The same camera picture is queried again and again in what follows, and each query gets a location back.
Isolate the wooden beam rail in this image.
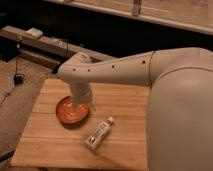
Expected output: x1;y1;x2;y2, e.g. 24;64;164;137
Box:
0;25;113;61

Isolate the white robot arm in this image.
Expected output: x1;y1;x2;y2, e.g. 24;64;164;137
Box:
58;47;213;171

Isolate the orange ceramic bowl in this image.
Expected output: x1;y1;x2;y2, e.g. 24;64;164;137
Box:
56;96;89;124

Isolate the small white bottle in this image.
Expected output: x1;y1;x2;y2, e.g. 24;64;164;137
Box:
85;117;114;151

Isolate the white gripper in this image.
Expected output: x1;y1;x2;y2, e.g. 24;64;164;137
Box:
70;83;96;112

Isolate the small white block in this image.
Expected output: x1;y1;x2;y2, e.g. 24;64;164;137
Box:
26;28;43;38

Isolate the wooden board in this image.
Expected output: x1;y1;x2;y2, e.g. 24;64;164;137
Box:
11;79;149;171

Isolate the black cable with plug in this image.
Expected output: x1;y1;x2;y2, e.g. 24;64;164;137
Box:
0;35;26;101

